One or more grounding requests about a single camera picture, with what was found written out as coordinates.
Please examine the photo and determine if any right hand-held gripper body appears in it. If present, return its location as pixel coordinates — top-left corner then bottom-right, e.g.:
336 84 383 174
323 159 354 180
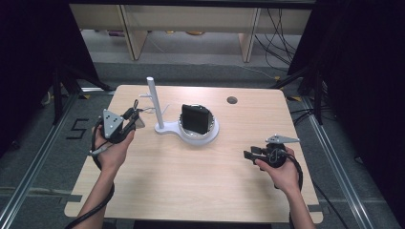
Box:
265 134 301 170

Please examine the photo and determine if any white key stand with tray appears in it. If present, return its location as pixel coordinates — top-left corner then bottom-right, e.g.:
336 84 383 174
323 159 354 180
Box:
139 76 221 147

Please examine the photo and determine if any black metal stand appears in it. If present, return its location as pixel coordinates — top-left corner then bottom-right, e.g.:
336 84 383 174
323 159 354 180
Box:
51 61 113 126
269 65 328 126

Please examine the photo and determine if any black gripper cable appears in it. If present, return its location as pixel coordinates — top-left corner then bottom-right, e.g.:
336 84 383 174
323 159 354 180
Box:
64 118 117 229
269 147 352 229

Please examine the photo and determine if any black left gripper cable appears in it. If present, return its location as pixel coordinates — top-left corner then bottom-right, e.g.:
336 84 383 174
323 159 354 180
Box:
64 118 117 229

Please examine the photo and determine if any aluminium floor rail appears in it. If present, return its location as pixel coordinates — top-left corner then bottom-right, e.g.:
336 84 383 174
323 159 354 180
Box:
300 95 378 229
0 93 80 229

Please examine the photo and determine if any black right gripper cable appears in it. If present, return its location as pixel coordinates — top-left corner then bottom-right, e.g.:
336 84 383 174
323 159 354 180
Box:
269 147 352 229

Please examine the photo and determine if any person's left hand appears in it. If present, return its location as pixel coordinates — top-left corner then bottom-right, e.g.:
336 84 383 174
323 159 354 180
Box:
91 125 137 176

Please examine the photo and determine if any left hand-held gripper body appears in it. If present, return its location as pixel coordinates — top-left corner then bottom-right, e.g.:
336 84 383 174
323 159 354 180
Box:
100 109 138 145

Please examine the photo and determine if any person's right hand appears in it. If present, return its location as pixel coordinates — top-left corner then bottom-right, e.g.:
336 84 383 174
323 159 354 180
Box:
253 146 303 196

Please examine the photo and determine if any dark curtain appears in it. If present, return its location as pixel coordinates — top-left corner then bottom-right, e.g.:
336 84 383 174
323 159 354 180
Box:
0 0 100 158
287 0 405 222

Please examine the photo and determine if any light wooden desk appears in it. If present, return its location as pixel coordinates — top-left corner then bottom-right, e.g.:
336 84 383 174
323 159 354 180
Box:
70 3 313 64

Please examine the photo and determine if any black leather wallet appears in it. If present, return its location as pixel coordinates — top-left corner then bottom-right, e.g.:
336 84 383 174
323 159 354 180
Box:
181 103 212 135

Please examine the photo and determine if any bundle of black floor cables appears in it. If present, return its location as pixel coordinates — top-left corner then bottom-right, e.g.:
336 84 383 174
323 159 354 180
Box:
253 8 303 73

